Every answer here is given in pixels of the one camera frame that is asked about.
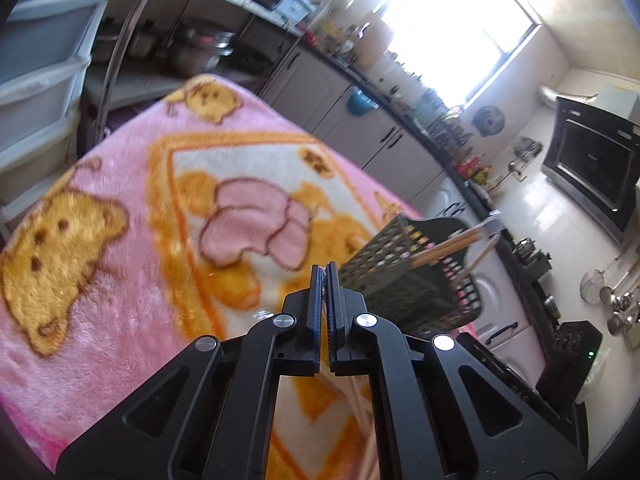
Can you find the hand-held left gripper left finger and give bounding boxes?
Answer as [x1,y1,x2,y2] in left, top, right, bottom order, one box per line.
[55,264,328,480]

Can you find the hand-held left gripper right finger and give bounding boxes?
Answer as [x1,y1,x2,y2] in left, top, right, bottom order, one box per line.
[326,261,587,480]

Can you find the dark perforated utensil holder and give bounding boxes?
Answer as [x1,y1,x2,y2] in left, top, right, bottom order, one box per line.
[337,212,483,343]

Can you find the steel ladle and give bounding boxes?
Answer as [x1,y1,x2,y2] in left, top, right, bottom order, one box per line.
[607,290,640,336]
[600,272,638,306]

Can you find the metal mesh strainer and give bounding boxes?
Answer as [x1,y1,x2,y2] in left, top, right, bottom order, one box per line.
[580,260,640,303]

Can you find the black kitchen countertop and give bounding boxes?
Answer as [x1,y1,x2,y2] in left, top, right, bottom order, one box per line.
[295,35,566,361]

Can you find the black range hood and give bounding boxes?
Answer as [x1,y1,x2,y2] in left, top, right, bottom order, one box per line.
[542,85,640,243]

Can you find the pink printed bear blanket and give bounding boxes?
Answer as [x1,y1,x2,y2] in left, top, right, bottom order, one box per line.
[0,74,481,480]

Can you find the cluster of sauce bottles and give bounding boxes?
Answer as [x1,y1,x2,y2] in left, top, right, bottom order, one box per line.
[455,152,488,183]

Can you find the blue plastic basin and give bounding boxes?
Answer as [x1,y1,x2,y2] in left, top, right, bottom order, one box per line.
[347,87,381,116]

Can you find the white kitchen cabinets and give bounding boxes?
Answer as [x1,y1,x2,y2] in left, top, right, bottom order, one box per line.
[255,42,546,391]

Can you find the black wok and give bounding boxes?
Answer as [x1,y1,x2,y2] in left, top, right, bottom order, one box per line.
[230,50,273,73]

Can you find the large steel pot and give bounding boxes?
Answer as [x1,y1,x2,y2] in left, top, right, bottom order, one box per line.
[172,25,236,73]

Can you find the bright kitchen window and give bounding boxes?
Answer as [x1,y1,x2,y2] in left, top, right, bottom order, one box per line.
[380,0,543,106]

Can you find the small steel pot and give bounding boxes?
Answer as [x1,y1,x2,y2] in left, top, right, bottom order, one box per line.
[130,30,158,58]

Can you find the metal shelf rack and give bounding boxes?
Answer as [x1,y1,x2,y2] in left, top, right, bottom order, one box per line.
[80,0,311,146]

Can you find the white plastic drawer unit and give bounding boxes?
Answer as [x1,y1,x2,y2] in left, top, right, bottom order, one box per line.
[0,0,108,226]

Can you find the wall rack of steel utensils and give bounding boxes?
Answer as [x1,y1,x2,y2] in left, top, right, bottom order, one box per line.
[510,137,543,171]

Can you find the round wall vent fan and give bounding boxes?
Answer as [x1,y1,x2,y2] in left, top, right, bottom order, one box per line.
[472,106,503,136]

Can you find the silver exhaust duct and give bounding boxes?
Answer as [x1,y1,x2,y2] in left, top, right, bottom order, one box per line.
[535,85,598,108]

